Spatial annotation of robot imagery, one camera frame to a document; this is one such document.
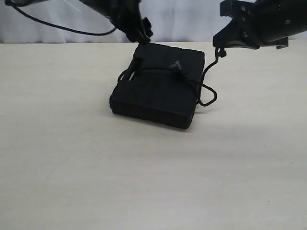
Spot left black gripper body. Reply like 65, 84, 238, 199
112, 0, 153, 44

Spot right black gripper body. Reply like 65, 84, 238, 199
213, 0, 288, 50

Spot black braided rope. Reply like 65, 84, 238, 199
117, 46, 226, 107

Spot black plastic carry case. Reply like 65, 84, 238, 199
109, 43, 205, 129

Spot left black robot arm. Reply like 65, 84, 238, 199
82, 0, 153, 44

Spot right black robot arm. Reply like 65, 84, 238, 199
213, 0, 307, 50

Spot white backdrop curtain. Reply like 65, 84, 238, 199
0, 0, 307, 44

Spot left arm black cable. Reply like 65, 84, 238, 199
4, 0, 118, 36

